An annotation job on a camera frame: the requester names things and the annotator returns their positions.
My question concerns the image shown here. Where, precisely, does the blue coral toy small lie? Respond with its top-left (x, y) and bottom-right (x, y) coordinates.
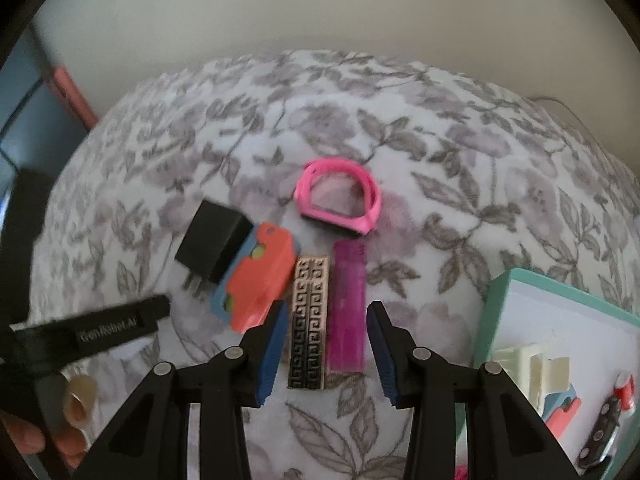
top-left (542, 385), bottom-right (582, 439)

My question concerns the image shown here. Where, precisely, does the pink rolled mat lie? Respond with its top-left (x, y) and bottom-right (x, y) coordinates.
top-left (49, 66), bottom-right (99, 131)

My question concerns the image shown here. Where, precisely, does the blue coral toy large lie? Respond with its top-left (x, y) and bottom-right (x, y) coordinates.
top-left (209, 222), bottom-right (299, 334)

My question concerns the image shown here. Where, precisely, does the red glue bottle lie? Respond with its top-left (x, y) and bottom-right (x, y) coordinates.
top-left (614, 372), bottom-right (636, 412)

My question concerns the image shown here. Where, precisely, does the black power adapter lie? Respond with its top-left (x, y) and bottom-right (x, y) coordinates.
top-left (175, 200), bottom-right (254, 298)

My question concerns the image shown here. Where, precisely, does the person's left hand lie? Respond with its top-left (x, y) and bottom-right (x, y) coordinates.
top-left (1, 375), bottom-right (98, 470)

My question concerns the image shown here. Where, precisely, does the teal rimmed white tray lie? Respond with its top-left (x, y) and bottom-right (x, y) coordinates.
top-left (473, 268), bottom-right (639, 479)

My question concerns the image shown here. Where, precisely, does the black toy car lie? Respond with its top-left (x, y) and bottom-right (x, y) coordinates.
top-left (577, 394), bottom-right (622, 469)

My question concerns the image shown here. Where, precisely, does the cream plastic holder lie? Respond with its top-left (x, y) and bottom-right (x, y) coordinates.
top-left (491, 344), bottom-right (570, 415)

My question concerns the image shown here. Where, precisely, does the magenta translucent lighter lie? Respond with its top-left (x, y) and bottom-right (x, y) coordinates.
top-left (328, 240), bottom-right (367, 373)

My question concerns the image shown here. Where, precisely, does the floral grey white blanket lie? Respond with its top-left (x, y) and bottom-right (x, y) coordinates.
top-left (29, 49), bottom-right (640, 480)

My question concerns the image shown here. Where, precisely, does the gold patterned lighter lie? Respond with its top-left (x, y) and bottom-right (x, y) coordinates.
top-left (288, 256), bottom-right (331, 390)

